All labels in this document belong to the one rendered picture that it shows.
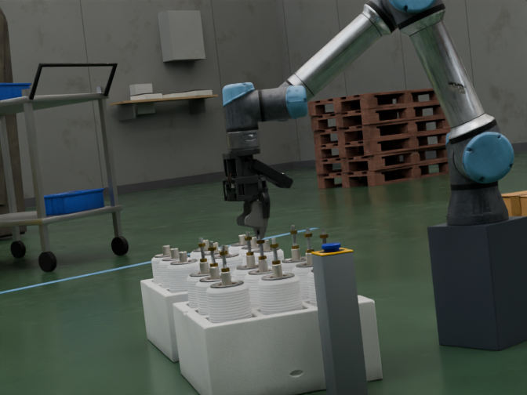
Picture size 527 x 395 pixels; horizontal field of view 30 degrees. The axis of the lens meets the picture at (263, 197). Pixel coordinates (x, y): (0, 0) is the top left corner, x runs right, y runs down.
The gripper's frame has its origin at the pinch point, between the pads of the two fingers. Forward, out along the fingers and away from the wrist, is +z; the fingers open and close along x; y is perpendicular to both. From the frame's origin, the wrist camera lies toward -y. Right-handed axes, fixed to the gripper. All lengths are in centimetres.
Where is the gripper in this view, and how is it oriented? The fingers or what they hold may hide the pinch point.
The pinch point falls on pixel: (262, 233)
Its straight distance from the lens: 231.9
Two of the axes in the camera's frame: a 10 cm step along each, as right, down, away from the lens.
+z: 1.1, 9.9, 0.6
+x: 4.8, 0.0, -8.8
